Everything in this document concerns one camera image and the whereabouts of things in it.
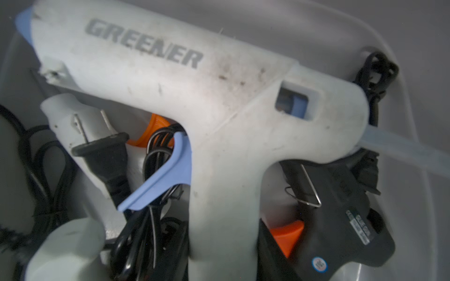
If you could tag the large white glue gun blue trigger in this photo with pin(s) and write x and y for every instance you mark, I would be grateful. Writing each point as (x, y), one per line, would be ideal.
(244, 108)

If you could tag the black glue gun orange trigger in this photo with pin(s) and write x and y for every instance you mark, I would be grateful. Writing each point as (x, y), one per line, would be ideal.
(334, 224)

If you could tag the white glue gun orange trigger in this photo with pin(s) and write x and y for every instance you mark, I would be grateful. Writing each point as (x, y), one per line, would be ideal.
(66, 115)

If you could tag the grey plastic storage box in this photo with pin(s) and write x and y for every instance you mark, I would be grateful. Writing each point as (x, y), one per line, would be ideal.
(330, 36)

